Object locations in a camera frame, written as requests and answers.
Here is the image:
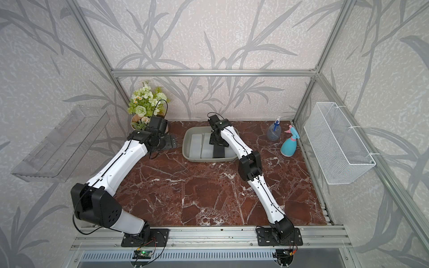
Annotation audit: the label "black pencil case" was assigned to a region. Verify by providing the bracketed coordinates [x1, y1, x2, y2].
[213, 144, 225, 159]

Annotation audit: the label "grey-green storage box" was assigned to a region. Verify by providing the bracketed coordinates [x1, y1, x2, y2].
[182, 126, 238, 163]

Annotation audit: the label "frosted pencil case diagonal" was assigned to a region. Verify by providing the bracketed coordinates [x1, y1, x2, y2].
[189, 134, 203, 159]

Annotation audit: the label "frosted pencil case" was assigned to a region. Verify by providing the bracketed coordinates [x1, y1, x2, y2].
[201, 140, 213, 159]
[224, 147, 237, 158]

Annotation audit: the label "frosted pencil case front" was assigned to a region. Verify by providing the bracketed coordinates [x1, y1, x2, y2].
[224, 147, 237, 158]

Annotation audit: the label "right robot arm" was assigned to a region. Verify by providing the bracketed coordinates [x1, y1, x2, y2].
[208, 115, 295, 245]

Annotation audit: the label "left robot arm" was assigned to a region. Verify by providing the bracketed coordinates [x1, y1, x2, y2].
[70, 130, 177, 237]

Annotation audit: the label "artificial green white flowers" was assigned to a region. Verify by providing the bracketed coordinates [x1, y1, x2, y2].
[128, 80, 169, 118]

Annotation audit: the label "clear blue-cap spray bottle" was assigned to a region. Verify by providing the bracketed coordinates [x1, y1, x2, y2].
[267, 116, 282, 141]

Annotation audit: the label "teal pink spray bottle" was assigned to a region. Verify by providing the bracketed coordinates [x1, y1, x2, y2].
[280, 125, 300, 157]

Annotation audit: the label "left circuit board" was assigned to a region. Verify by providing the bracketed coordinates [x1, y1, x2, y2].
[132, 250, 153, 260]

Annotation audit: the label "circuit board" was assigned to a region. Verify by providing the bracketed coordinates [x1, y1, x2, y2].
[132, 250, 153, 260]
[273, 249, 296, 266]

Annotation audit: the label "right circuit board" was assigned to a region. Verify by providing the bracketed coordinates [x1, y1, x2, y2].
[273, 249, 296, 266]

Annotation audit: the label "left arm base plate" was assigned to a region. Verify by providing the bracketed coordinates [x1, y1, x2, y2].
[121, 228, 170, 247]

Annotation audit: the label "clear plastic wall shelf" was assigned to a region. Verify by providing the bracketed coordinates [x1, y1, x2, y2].
[11, 105, 110, 183]

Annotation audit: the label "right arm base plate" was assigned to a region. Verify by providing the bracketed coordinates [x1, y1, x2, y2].
[255, 226, 303, 247]

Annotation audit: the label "white wire mesh basket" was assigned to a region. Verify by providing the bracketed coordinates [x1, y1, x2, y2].
[304, 102, 376, 185]

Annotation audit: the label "aluminium front rail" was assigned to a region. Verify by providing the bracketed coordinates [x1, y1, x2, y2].
[70, 225, 352, 251]

